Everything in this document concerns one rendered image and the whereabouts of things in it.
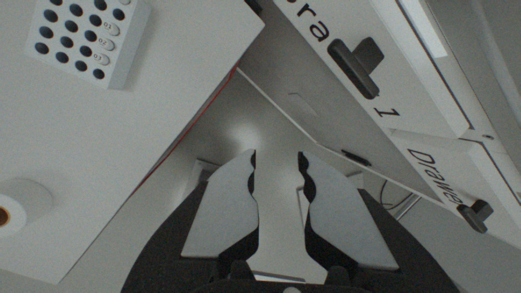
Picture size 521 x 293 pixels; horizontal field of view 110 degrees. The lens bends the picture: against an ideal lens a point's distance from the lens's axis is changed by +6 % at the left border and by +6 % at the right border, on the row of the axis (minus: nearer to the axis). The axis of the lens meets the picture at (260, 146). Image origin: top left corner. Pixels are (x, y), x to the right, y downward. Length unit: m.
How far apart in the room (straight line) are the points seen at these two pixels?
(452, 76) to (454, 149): 0.11
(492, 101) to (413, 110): 0.06
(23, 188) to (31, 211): 0.04
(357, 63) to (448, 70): 0.08
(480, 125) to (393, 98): 0.08
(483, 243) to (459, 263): 0.18
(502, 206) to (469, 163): 0.10
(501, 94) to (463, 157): 0.10
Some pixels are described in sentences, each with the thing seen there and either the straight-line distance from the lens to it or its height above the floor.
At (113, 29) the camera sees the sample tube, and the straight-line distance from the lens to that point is 0.30.
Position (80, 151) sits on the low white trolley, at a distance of 0.39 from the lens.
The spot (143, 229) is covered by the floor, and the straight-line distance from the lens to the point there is 1.44.
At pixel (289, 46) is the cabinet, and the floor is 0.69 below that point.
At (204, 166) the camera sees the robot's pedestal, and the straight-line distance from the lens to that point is 1.14.
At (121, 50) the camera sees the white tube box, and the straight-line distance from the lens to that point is 0.31.
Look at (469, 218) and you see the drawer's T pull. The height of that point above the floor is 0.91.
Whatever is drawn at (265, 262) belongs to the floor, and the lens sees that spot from 1.65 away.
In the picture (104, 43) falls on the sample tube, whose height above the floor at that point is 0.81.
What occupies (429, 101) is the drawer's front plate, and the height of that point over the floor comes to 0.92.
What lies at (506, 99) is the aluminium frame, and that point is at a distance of 0.26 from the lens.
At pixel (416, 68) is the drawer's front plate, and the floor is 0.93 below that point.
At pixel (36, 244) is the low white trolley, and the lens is 0.50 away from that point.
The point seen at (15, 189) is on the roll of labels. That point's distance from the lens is 0.43.
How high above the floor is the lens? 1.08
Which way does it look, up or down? 71 degrees down
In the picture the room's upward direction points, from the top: 142 degrees clockwise
